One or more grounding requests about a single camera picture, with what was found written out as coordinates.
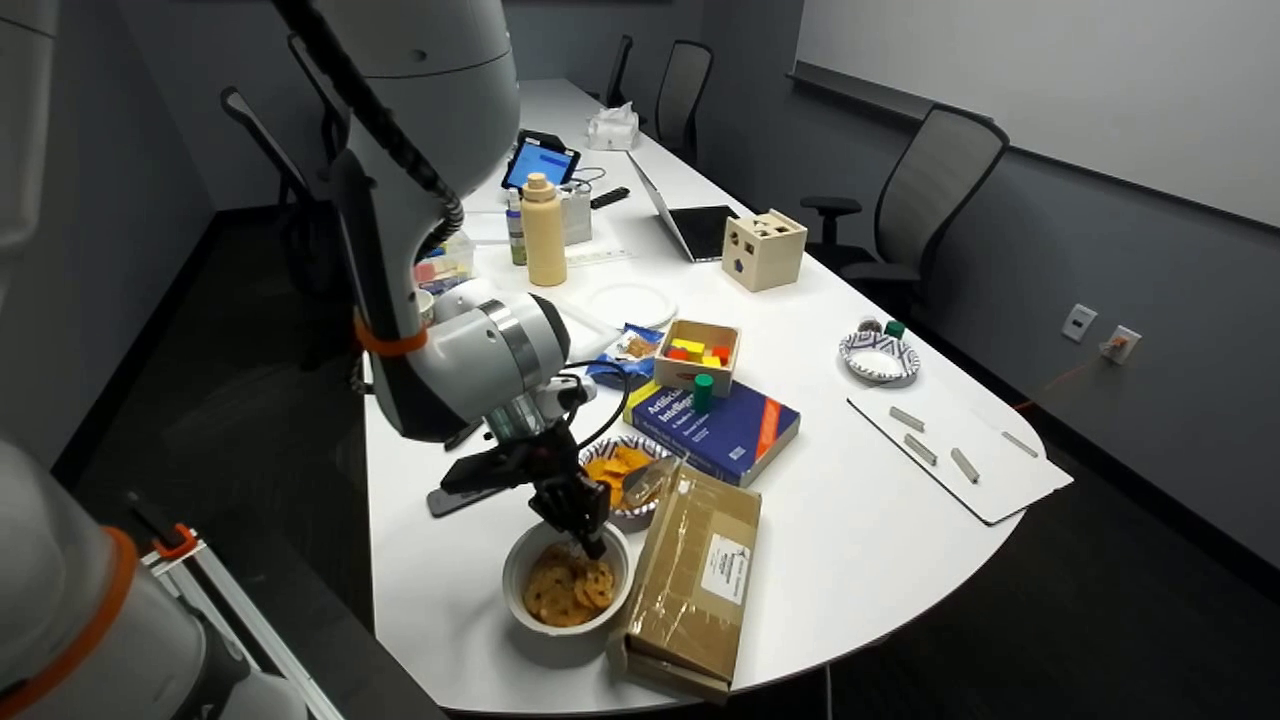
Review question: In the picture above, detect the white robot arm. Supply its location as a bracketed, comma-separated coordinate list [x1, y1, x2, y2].
[273, 0, 605, 555]

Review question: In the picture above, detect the tan plastic bottle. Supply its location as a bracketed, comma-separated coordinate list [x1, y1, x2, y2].
[520, 171, 567, 289]

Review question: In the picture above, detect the wooden shape sorter cube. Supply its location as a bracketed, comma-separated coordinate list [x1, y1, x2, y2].
[722, 208, 809, 293]

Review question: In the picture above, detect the blue hardcover book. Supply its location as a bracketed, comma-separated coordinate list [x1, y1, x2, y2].
[627, 386, 801, 485]

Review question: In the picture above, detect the grey remote control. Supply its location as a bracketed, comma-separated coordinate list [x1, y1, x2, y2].
[425, 487, 493, 519]

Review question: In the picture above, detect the black office chair right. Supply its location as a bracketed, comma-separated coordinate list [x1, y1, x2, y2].
[805, 105, 1007, 317]

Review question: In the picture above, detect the wooden tray with coloured blocks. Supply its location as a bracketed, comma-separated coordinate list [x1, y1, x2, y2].
[655, 321, 742, 394]

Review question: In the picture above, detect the patterned paper plate with chips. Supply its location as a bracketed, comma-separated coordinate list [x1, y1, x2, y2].
[584, 438, 677, 519]

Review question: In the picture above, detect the black office chair far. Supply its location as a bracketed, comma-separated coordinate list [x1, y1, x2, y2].
[655, 42, 713, 157]

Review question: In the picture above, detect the black office chair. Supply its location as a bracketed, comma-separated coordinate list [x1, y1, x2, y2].
[655, 42, 713, 157]
[805, 105, 1007, 317]

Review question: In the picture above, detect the white bowl of pretzels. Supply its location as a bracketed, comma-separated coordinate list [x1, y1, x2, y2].
[504, 524, 636, 639]

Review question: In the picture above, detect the tablet with blue screen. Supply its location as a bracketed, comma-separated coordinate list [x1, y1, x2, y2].
[502, 128, 582, 187]

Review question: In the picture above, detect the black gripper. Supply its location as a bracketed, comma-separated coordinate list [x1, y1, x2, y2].
[440, 411, 607, 559]

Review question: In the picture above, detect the clear bin with toys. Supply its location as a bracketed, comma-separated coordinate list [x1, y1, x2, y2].
[413, 234, 473, 308]

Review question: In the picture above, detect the blue snack bag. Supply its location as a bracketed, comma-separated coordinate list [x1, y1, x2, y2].
[590, 326, 660, 388]

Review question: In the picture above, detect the green peg toy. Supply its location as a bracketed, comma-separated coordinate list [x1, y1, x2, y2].
[692, 371, 718, 411]

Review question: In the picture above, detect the coiled white cable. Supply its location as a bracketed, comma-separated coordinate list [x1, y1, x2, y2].
[836, 328, 923, 394]

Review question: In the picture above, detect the brown cardboard box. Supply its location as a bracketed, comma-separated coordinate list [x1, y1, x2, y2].
[623, 463, 759, 695]

